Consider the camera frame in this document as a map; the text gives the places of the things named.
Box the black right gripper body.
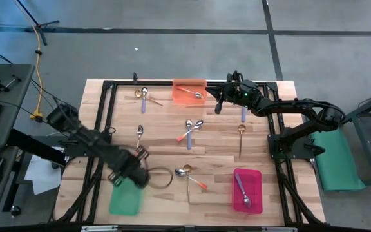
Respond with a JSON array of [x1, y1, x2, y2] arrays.
[[224, 79, 263, 109]]

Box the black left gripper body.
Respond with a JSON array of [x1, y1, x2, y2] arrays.
[[108, 145, 141, 178]]

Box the orange-handled silver spoon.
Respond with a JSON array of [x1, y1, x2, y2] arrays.
[[176, 85, 204, 100], [135, 124, 144, 155], [175, 168, 208, 190], [176, 119, 204, 143]]

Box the gold spoon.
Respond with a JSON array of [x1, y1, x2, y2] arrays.
[[134, 90, 165, 107], [237, 124, 247, 160], [183, 164, 193, 204]]

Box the green plastic bin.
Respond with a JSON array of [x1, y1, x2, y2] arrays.
[[108, 175, 144, 216]]

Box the orange plastic bin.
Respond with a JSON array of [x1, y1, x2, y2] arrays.
[[172, 79, 208, 104]]

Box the white paper sheet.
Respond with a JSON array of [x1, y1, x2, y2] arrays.
[[23, 157, 63, 197]]

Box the black desk beam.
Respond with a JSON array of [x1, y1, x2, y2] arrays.
[[6, 128, 68, 167]]

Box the red plastic bin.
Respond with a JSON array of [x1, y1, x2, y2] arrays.
[[232, 168, 263, 215]]

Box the teal foam mat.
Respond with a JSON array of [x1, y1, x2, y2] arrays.
[[310, 127, 366, 192]]

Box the dark grey side table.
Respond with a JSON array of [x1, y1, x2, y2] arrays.
[[337, 83, 371, 186]]

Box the grey desk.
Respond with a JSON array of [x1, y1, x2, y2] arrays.
[[0, 63, 35, 228]]

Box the black tripod stand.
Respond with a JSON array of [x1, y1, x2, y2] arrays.
[[16, 0, 61, 46]]

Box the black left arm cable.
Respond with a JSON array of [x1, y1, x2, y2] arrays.
[[146, 166, 175, 190]]

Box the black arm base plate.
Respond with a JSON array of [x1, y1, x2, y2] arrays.
[[267, 133, 327, 161], [59, 133, 112, 159]]

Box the silver metal bracket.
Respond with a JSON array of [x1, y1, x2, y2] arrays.
[[81, 225, 119, 232], [261, 226, 298, 232]]

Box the black metal table frame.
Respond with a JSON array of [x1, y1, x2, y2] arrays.
[[48, 79, 327, 226]]

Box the black floor cable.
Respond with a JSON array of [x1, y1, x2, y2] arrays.
[[29, 79, 85, 133]]

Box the yellow floor cable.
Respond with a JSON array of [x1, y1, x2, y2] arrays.
[[29, 25, 44, 122]]

